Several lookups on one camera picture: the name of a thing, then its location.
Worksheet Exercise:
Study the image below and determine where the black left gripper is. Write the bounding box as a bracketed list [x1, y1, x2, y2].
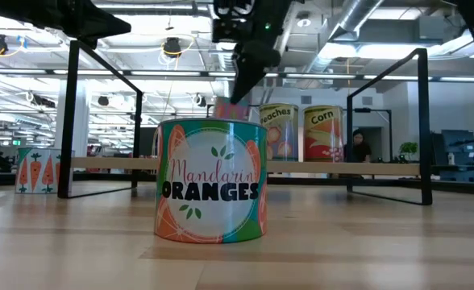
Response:
[0, 0, 132, 50]

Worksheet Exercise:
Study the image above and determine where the smooth silver air duct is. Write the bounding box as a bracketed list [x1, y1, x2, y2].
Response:
[305, 0, 385, 74]

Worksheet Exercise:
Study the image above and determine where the ribbed silver air duct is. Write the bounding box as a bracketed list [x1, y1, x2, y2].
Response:
[215, 42, 239, 73]

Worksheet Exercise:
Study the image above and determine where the grey background desk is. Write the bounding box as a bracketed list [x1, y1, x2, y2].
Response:
[430, 128, 474, 183]

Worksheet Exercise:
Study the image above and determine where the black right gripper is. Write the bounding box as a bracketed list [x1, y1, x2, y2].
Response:
[228, 0, 293, 106]

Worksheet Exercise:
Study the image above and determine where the person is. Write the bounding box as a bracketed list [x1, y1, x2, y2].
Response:
[343, 128, 373, 164]

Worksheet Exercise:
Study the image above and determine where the corn label can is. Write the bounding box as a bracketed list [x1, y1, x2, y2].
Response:
[302, 105, 346, 164]

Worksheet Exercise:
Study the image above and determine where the peaches label can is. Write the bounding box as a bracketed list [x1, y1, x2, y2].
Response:
[259, 102, 300, 163]

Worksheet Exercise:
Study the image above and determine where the carrot print can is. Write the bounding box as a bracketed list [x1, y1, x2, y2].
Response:
[15, 147, 75, 195]

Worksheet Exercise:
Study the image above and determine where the potted green plant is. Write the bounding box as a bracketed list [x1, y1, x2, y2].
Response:
[398, 141, 419, 164]

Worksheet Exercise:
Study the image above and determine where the black frame wooden shelf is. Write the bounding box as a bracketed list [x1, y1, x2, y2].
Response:
[57, 39, 434, 206]

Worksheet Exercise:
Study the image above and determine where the pink patterned can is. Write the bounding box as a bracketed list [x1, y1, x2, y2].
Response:
[214, 96, 251, 122]

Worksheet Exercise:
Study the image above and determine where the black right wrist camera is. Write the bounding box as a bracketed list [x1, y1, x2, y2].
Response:
[211, 0, 258, 44]

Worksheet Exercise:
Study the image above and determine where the mandarin oranges label can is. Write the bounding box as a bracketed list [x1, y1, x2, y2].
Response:
[153, 118, 268, 245]

